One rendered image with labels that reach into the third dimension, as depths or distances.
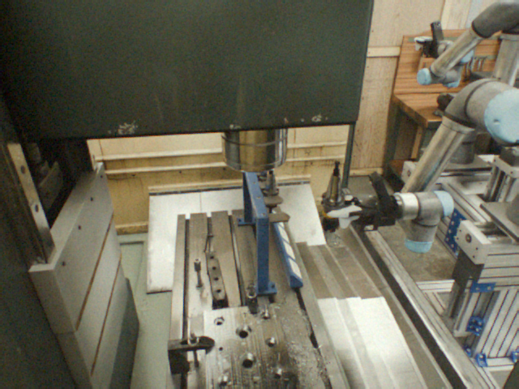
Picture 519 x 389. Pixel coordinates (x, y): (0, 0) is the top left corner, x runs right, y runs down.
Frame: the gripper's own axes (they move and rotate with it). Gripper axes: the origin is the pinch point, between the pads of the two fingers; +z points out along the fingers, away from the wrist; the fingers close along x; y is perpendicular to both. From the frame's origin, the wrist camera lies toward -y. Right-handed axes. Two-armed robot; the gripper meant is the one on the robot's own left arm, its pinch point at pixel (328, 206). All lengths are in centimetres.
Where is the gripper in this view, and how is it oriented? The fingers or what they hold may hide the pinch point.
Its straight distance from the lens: 107.5
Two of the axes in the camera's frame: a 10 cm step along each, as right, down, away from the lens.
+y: -0.1, 8.6, 5.1
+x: -1.5, -5.1, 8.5
